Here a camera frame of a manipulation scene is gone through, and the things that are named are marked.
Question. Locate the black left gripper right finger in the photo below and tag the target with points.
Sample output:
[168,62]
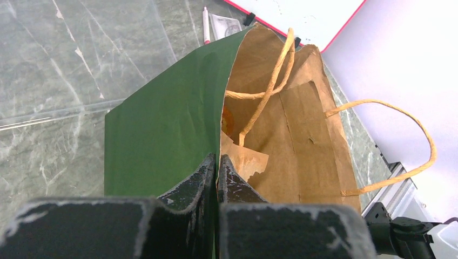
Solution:
[234,239]

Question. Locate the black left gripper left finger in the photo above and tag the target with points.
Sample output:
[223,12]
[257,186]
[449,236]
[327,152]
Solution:
[185,215]

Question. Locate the green paper bag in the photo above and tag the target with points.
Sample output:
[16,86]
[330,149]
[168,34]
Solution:
[288,142]

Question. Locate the white ruler package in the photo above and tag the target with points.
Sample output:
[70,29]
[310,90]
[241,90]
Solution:
[223,26]

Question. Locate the orange fake bread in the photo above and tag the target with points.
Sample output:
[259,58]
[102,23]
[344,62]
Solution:
[227,121]

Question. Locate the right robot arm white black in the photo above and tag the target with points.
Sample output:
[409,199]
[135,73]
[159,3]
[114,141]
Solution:
[405,237]

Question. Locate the white pink marker pen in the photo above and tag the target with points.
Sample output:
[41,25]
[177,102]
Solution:
[206,26]

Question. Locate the pink framed whiteboard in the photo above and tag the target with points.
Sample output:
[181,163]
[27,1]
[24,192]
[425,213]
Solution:
[316,22]

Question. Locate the clear plastic tray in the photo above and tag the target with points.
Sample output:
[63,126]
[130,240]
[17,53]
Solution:
[71,57]

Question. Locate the aluminium side rail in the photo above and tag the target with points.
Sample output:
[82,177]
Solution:
[394,197]

